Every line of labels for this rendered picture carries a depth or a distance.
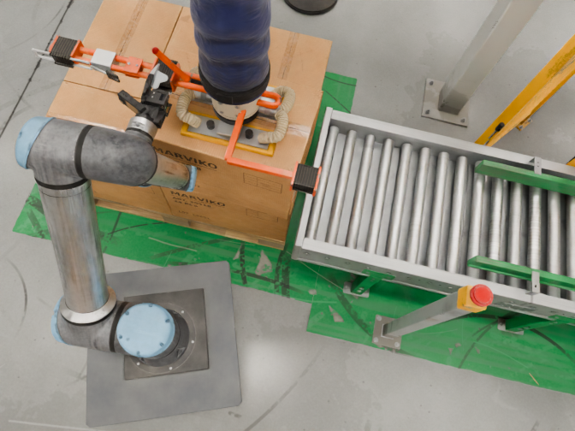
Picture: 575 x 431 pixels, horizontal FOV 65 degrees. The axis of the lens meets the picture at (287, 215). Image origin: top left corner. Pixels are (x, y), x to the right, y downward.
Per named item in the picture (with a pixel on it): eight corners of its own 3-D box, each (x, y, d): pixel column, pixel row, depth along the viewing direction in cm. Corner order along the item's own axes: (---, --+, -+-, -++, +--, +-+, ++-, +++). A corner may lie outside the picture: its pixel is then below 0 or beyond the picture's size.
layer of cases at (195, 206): (321, 88, 269) (332, 40, 232) (284, 242, 233) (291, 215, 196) (128, 43, 270) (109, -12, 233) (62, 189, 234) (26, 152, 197)
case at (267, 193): (311, 143, 209) (323, 91, 171) (287, 220, 194) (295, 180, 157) (188, 107, 211) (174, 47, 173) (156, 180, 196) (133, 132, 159)
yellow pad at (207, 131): (279, 134, 163) (280, 126, 158) (272, 157, 159) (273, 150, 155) (188, 112, 164) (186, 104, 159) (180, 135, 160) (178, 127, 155)
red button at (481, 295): (488, 288, 143) (494, 286, 139) (487, 310, 140) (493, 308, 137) (466, 283, 143) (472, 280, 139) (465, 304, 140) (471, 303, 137)
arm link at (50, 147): (111, 363, 133) (74, 147, 87) (53, 352, 133) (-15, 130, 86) (130, 321, 145) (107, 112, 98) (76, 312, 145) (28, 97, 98)
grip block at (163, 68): (182, 72, 158) (180, 61, 152) (174, 94, 154) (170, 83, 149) (159, 66, 158) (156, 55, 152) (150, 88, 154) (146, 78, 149)
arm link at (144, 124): (129, 138, 149) (121, 123, 140) (134, 126, 150) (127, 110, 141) (156, 145, 149) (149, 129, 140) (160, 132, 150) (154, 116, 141)
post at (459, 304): (394, 327, 236) (488, 289, 143) (393, 339, 234) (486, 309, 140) (382, 323, 236) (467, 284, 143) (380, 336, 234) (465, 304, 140)
